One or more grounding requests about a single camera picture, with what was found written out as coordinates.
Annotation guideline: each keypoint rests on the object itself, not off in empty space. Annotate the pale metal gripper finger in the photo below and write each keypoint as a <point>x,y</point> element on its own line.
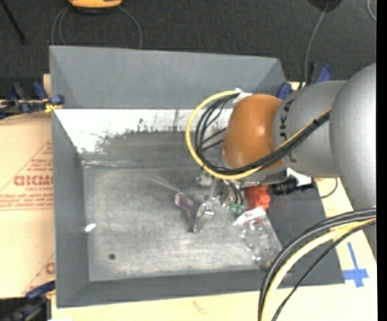
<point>184,202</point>
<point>202,214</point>

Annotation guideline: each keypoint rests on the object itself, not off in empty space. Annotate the orange plastic object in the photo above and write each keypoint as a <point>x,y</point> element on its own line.
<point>258,196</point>

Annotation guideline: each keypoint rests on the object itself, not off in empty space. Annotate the grey metal bin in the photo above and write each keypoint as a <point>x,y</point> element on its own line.
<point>139,212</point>

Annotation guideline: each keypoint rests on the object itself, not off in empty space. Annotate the clear plastic packet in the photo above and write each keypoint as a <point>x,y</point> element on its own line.
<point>257,234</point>

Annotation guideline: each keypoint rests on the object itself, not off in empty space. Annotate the small white piece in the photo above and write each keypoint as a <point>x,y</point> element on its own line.
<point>90,227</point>

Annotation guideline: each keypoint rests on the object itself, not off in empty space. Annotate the brown cardboard board, red print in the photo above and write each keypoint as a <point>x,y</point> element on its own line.
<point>19,212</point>

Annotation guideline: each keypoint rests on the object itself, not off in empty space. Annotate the black cylinder on white bracket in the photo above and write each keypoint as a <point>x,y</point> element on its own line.
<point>284,187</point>

